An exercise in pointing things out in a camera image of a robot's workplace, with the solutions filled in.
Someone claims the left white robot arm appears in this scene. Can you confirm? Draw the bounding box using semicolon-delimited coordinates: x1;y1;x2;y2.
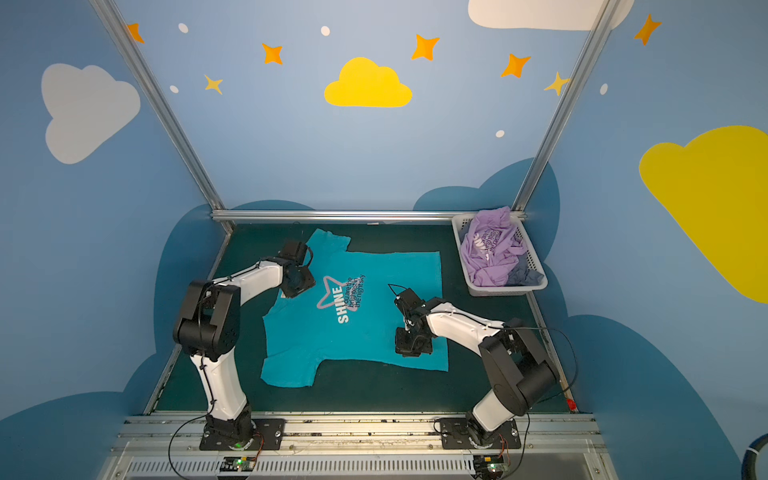
172;240;316;451

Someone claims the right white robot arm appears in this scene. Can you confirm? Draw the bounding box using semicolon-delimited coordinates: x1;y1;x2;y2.
394;289;560;444

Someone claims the purple t-shirt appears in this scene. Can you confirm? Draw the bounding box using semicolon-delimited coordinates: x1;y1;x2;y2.
460;207;528;288

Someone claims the left green circuit board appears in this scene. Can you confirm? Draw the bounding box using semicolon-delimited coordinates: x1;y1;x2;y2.
219;456;257;473

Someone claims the teal printed t-shirt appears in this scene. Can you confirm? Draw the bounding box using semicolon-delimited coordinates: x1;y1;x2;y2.
261;229;449;388

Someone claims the rear horizontal aluminium frame bar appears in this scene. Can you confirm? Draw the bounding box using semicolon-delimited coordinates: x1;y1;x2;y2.
211;209;476;224

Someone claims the dark blue t-shirt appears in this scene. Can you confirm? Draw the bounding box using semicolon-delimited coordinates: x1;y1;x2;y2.
506;254;544;287

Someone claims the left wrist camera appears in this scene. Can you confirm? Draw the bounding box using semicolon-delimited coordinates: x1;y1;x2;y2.
279;240;308;264

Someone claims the front aluminium rail base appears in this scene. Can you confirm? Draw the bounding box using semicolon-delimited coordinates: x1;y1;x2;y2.
98;412;618;479

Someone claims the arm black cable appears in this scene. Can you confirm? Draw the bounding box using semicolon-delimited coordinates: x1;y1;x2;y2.
167;413;208;480
515;326;580;397

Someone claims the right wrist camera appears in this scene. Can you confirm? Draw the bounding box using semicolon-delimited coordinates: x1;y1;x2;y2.
394;288;423;316

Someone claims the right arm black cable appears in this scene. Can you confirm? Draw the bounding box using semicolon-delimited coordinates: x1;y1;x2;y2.
515;326;580;397

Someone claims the right aluminium frame post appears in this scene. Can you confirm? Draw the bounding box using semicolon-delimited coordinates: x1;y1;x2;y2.
512;0;623;212

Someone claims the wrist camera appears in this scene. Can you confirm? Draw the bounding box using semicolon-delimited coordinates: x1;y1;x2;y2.
394;288;423;316
279;240;308;264

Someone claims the white plastic laundry basket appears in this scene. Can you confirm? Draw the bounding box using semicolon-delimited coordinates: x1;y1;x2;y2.
452;207;548;297

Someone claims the aluminium frame post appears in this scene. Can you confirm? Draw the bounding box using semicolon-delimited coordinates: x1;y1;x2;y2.
512;0;623;212
89;0;225;210

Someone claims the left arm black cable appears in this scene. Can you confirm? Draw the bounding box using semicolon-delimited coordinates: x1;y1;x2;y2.
167;413;208;480

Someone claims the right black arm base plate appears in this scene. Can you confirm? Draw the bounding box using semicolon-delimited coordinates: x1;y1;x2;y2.
433;417;522;450

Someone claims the right green circuit board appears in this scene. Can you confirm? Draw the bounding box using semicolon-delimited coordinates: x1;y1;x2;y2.
472;456;507;480

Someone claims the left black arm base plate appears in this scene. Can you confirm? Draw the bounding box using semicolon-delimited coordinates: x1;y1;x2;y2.
199;418;286;452

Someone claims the left aluminium frame post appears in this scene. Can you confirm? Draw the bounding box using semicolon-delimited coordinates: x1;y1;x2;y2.
89;0;225;210

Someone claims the green circuit board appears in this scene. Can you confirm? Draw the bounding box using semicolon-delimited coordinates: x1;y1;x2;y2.
219;456;257;473
472;456;507;480

